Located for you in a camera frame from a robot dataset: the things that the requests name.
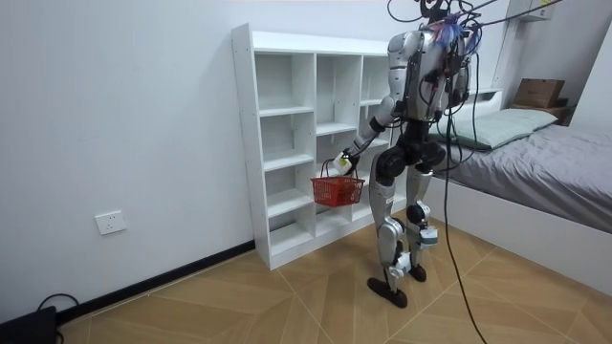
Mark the grey bed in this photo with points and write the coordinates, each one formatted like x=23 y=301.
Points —
x=550 y=177

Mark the pale grey pillow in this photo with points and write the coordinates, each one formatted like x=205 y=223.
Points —
x=526 y=118

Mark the robot legs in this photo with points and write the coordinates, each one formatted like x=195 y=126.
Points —
x=389 y=234

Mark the white shelf unit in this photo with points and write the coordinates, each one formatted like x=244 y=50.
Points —
x=287 y=160

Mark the white wall socket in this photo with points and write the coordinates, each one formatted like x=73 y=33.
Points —
x=110 y=222

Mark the black box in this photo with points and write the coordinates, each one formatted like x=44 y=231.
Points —
x=28 y=327

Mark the white wall box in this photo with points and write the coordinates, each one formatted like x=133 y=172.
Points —
x=538 y=14

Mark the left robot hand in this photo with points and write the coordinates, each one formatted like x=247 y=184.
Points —
x=344 y=162

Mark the red plastic basket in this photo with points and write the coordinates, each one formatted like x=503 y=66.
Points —
x=337 y=191

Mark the brown cardboard box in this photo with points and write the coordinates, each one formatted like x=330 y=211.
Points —
x=538 y=93

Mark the robot body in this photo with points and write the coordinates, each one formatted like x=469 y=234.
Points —
x=421 y=71

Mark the green pillow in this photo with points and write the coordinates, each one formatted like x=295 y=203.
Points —
x=487 y=131

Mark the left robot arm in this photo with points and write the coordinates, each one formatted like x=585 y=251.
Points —
x=382 y=112

